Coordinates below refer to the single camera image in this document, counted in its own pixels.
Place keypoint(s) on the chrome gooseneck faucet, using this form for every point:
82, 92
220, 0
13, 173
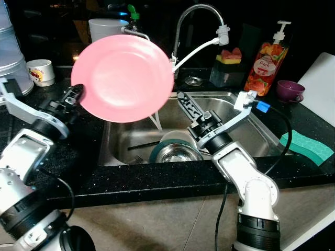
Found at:
180, 31

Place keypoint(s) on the red scouring sponge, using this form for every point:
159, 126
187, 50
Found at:
231, 53

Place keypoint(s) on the large white pot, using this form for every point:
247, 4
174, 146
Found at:
10, 57

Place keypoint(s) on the round metal counter fitting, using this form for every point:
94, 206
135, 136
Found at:
193, 81

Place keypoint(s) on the stainless steel bowl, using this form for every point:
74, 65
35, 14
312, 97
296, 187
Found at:
178, 154

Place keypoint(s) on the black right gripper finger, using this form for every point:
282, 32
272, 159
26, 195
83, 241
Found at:
187, 109
194, 107

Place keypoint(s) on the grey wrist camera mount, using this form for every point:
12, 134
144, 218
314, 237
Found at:
21, 110
235, 117

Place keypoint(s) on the stainless steel sink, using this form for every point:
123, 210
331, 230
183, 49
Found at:
123, 138

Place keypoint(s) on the yellow sponge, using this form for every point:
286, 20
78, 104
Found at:
229, 60

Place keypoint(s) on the grey water filter canister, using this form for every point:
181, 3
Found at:
104, 29

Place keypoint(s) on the green patterned sponge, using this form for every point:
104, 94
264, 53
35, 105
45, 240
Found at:
309, 146

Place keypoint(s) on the pink plastic plate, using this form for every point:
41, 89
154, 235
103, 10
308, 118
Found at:
123, 78

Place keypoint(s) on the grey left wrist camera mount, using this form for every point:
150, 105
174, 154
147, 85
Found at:
21, 110

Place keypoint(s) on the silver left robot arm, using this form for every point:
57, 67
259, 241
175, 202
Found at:
21, 151

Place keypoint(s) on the dark thin utensil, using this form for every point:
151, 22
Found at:
141, 145

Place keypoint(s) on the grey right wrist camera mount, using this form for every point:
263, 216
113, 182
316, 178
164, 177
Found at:
235, 117

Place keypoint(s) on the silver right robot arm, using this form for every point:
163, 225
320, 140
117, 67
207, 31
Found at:
256, 198

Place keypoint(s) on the green capped oil bottle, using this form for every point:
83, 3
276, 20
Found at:
135, 21

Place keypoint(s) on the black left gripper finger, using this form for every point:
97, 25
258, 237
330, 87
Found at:
79, 91

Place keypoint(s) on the orange soap pump bottle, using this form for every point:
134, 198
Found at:
264, 70

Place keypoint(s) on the purple cup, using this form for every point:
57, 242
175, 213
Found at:
289, 90

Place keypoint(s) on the white cutting board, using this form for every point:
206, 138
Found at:
319, 86

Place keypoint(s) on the white printed mug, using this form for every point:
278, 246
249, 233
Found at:
41, 73

